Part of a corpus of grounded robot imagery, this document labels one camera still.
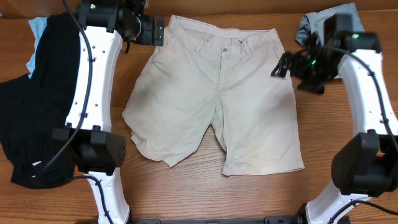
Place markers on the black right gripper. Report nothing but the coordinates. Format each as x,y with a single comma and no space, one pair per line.
292,66

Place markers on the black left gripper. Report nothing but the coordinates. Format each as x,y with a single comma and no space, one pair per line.
158,31

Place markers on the beige shorts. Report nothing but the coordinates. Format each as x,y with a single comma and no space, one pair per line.
208,77

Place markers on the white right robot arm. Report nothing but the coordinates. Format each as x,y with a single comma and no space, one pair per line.
366,166

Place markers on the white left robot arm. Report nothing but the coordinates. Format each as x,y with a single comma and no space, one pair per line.
86,138

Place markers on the folded light blue jeans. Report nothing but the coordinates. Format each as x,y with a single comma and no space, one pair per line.
313,22

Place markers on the light blue garment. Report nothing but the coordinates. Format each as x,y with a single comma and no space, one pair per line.
37,26

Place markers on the black garment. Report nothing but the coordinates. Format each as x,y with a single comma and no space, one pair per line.
31,107

